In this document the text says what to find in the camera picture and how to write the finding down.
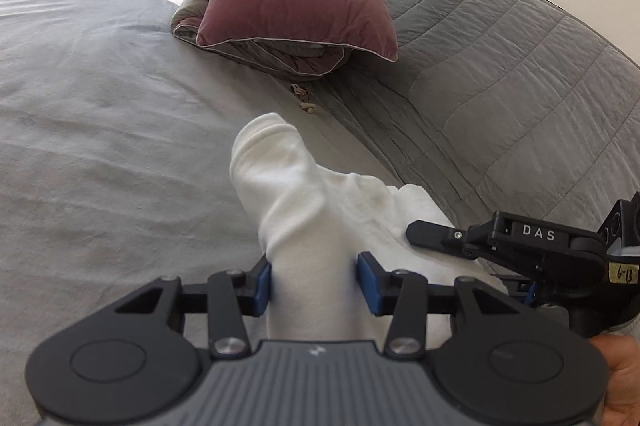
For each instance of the grey bed sheet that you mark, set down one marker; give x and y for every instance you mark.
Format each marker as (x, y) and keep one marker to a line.
(125, 106)

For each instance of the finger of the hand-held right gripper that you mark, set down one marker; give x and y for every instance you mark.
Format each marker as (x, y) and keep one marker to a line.
(525, 292)
(435, 236)

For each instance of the white long-sleeve shirt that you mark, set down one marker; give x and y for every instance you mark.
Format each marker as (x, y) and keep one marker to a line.
(310, 231)

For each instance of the grey quilted headboard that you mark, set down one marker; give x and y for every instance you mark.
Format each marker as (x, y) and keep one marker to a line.
(500, 81)

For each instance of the person's right hand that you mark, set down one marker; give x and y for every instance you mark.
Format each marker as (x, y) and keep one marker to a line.
(622, 376)

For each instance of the folded grey quilt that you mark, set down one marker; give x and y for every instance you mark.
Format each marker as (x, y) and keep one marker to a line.
(280, 58)

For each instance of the small beaded trinket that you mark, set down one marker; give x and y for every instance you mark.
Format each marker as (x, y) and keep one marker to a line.
(302, 95)

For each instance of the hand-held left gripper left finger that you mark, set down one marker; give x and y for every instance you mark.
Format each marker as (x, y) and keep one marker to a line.
(264, 286)

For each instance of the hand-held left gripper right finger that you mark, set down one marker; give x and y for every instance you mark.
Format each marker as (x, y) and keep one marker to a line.
(367, 286)

